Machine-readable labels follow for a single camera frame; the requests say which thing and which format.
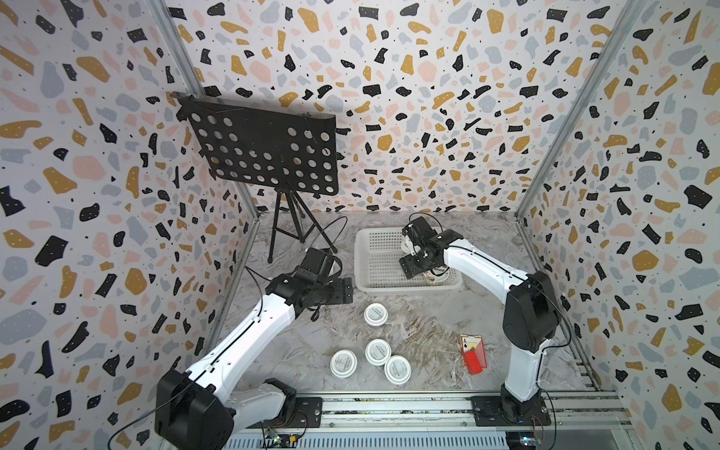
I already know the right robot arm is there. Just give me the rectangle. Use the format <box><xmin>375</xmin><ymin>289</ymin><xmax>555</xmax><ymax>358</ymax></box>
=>
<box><xmin>399</xmin><ymin>217</ymin><xmax>562</xmax><ymax>425</ymax></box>

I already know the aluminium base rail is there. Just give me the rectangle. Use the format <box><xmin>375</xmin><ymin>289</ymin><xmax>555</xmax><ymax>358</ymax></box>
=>
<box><xmin>226</xmin><ymin>391</ymin><xmax>642</xmax><ymax>449</ymax></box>

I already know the white plastic basket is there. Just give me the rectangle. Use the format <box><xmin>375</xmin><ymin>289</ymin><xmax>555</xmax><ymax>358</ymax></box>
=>
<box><xmin>354</xmin><ymin>227</ymin><xmax>462</xmax><ymax>294</ymax></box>

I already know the black perforated music stand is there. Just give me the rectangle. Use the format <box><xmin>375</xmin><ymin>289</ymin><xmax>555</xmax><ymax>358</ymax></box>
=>
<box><xmin>176</xmin><ymin>95</ymin><xmax>339</xmax><ymax>262</ymax></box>

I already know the playing card box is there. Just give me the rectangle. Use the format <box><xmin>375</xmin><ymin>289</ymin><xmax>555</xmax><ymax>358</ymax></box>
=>
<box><xmin>460</xmin><ymin>335</ymin><xmax>488</xmax><ymax>369</ymax></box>

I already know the white lid yogurt cup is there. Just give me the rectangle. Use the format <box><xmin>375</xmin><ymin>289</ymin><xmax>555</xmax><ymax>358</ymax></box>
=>
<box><xmin>384</xmin><ymin>355</ymin><xmax>412</xmax><ymax>386</ymax></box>
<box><xmin>364</xmin><ymin>303</ymin><xmax>389</xmax><ymax>327</ymax></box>
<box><xmin>365</xmin><ymin>339</ymin><xmax>392</xmax><ymax>367</ymax></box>
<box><xmin>330</xmin><ymin>350</ymin><xmax>357</xmax><ymax>379</ymax></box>
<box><xmin>400</xmin><ymin>235</ymin><xmax>416</xmax><ymax>254</ymax></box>

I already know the Chobani yogurt cup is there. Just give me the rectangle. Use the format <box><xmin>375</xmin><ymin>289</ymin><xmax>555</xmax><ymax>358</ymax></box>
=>
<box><xmin>423</xmin><ymin>266</ymin><xmax>455</xmax><ymax>285</ymax></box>

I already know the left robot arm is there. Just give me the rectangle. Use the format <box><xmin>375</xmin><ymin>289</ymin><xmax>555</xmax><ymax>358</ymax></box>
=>
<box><xmin>153</xmin><ymin>247</ymin><xmax>353</xmax><ymax>449</ymax></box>

